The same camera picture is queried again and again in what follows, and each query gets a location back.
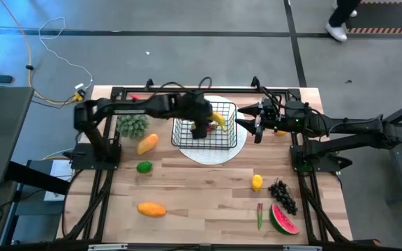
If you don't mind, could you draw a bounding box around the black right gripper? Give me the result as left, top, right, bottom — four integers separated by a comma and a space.
234, 99, 308, 144

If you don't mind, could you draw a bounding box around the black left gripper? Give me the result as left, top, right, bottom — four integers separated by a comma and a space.
181, 91, 215, 139

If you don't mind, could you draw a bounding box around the yellow banana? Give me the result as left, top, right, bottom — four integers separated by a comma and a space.
210, 111, 228, 132

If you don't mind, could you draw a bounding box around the orange mango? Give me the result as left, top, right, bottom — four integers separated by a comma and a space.
136, 201, 168, 218
136, 133, 160, 156

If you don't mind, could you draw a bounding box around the yellow lemon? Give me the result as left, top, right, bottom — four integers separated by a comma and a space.
251, 174, 264, 192

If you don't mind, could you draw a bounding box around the green lime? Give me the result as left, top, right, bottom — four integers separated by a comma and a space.
136, 160, 154, 174

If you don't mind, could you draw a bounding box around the dark grape bunch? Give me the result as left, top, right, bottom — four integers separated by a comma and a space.
267, 178, 299, 216

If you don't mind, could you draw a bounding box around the watermelon slice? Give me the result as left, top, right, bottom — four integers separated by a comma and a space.
269, 203, 301, 236

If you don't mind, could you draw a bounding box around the white round woven placemat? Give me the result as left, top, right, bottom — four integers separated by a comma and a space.
177, 95, 248, 166

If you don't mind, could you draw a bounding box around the person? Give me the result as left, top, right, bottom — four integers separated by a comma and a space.
325, 0, 362, 43

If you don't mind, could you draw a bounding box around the white and yellow plug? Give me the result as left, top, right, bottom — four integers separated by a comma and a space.
70, 82, 87, 102

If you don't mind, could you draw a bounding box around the white paper sheet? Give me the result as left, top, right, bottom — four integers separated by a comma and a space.
43, 159, 75, 202

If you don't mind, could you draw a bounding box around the gray metal stand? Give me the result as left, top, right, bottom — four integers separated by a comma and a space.
361, 94, 402, 205

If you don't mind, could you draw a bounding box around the black hazard-striped floor mat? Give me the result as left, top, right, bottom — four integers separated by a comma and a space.
345, 0, 402, 35

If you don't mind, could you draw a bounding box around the black desk leg bar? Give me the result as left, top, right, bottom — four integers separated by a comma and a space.
4, 160, 71, 196

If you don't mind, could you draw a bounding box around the dark gray desk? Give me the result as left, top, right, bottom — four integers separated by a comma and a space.
0, 86, 35, 186

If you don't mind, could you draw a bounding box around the black wire basket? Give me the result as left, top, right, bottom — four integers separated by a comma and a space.
170, 100, 239, 150

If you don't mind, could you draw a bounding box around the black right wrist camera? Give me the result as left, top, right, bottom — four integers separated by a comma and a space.
262, 98, 283, 116

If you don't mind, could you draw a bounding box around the black metal table frame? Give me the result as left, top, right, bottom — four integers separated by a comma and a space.
61, 75, 354, 245

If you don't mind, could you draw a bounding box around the silver metal bracket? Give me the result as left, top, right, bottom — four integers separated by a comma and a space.
88, 243, 128, 251
283, 245, 322, 251

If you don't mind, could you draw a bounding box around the white cable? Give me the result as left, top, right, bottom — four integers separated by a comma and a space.
38, 16, 94, 91

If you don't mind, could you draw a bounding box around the yellow cable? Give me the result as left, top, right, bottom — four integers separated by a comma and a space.
0, 0, 83, 105

